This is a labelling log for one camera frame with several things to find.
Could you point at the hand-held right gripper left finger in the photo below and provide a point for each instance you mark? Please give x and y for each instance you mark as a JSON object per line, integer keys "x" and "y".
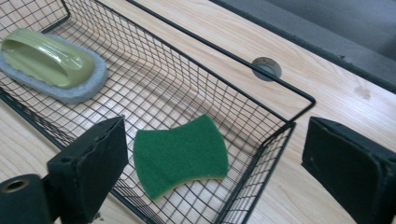
{"x": 93, "y": 161}

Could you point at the green and yellow sponge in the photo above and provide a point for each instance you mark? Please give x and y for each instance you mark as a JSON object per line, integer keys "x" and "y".
{"x": 180, "y": 155}

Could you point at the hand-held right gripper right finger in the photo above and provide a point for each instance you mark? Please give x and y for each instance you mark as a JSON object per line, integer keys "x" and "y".
{"x": 348, "y": 171}

